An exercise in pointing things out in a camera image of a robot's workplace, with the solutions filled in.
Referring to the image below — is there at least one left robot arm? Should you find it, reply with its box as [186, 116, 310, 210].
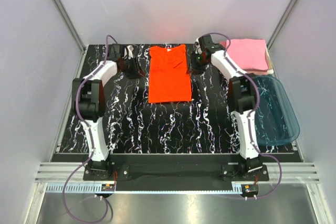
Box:
[71, 44, 144, 181]

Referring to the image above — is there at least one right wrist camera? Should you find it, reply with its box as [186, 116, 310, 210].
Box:
[194, 39, 202, 54]

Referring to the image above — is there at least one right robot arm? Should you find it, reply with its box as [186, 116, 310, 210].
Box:
[187, 33, 263, 180]

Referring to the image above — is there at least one folded salmon t-shirt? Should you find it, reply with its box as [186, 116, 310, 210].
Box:
[219, 40, 270, 75]

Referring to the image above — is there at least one aluminium rail front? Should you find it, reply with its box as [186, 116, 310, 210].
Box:
[31, 163, 333, 223]

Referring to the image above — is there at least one left aluminium frame post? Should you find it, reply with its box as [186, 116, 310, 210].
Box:
[52, 0, 86, 53]

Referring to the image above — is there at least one folded pink t-shirt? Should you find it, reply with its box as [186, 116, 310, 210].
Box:
[227, 39, 268, 71]

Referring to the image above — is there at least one aluminium frame post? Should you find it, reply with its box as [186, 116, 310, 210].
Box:
[52, 0, 86, 53]
[266, 0, 316, 49]

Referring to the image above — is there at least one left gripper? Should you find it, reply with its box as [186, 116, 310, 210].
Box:
[121, 56, 145, 80]

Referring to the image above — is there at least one slotted cable duct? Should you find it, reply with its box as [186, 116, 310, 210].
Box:
[46, 182, 242, 194]

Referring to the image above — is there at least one right aluminium frame post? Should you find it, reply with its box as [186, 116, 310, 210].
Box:
[266, 0, 316, 49]

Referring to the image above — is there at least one blue transparent plastic bin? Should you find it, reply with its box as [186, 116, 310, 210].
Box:
[255, 75, 300, 146]

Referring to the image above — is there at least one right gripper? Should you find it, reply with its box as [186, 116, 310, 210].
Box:
[186, 52, 208, 77]

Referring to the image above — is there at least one orange t-shirt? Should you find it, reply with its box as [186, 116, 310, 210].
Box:
[148, 44, 192, 103]

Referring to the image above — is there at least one folded cream t-shirt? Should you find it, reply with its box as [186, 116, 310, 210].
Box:
[251, 48, 274, 75]

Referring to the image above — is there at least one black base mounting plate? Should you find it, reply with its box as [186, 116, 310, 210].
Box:
[53, 154, 269, 186]

